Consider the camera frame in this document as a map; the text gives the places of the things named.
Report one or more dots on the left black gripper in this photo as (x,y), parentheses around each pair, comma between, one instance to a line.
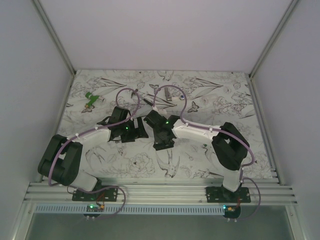
(138,132)

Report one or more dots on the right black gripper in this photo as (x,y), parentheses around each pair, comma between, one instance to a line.
(158,140)

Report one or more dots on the grey metal clip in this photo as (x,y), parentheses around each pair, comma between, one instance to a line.
(168,96)

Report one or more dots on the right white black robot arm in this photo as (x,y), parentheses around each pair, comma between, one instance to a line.
(230,147)

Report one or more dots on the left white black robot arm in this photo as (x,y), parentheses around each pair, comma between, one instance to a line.
(61,161)

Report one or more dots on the floral printed table mat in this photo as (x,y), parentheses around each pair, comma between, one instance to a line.
(211,98)

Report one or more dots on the small black hammer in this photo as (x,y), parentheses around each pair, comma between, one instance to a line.
(141,96)

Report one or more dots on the green plastic connector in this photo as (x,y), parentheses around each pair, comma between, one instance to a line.
(89,106)

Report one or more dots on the left small circuit board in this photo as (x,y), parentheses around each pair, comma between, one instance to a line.
(95,207)

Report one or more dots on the small circuit board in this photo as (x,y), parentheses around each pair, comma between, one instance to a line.
(95,207)
(231,212)

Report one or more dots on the right small circuit board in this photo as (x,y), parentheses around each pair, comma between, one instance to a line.
(231,212)

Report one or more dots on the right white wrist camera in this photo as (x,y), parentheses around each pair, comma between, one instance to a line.
(162,112)

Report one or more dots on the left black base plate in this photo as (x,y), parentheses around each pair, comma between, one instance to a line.
(107,195)

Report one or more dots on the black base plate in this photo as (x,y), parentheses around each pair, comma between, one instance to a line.
(107,195)
(215,194)

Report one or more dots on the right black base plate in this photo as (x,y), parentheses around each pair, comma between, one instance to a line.
(215,194)

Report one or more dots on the aluminium rail frame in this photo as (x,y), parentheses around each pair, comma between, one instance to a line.
(270,195)

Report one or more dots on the white slotted cable duct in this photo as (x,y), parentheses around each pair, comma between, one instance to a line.
(131,209)

